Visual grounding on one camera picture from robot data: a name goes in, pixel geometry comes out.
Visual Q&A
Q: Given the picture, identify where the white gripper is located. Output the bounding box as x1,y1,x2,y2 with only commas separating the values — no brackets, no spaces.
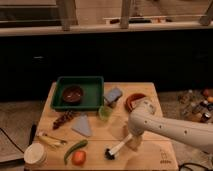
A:
124,125,142,151

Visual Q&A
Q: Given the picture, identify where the white handled dish brush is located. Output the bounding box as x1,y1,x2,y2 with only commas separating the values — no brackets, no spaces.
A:
104,134,132,160

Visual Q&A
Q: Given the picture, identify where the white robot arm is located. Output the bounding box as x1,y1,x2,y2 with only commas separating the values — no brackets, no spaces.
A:
128,99,213,154

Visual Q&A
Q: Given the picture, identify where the orange clay bowl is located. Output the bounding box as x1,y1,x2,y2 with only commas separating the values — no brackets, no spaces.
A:
125,93,145,112

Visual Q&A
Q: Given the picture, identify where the small green cup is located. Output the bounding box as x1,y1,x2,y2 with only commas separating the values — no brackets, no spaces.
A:
98,106,112,121

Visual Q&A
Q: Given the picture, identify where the blue grey sponge block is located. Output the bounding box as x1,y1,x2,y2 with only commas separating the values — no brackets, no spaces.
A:
104,87,123,106

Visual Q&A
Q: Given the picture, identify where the grey triangular cloth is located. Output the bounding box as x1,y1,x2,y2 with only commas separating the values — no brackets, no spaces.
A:
72,115,92,137

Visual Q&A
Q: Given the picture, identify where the green cucumber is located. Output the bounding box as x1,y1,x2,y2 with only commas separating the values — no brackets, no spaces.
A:
63,139,88,165

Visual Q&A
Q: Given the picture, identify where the pile of small bottles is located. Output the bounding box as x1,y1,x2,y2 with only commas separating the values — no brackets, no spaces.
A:
178,89,213,124

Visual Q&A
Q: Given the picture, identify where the orange red tomato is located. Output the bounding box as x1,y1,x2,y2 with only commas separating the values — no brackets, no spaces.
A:
72,150,86,165

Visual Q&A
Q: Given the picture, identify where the brown dried corn cob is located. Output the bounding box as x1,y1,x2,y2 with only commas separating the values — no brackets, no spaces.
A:
53,111,76,130

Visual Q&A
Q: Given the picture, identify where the green plastic tray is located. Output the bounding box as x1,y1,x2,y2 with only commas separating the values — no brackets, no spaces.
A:
51,76,104,111

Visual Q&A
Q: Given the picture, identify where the dark brown bowl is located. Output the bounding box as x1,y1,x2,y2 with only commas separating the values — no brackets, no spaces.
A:
62,85,84,103

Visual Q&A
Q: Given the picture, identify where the black cable on floor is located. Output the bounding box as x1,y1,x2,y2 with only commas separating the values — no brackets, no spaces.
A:
0,123,38,166

